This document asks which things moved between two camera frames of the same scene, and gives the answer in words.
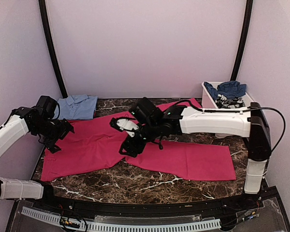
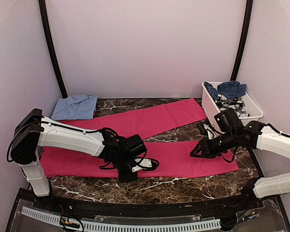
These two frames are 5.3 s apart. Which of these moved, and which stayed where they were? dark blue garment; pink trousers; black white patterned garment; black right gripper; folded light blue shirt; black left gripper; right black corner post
Moved: black left gripper; pink trousers; black right gripper
Stayed: dark blue garment; folded light blue shirt; black white patterned garment; right black corner post
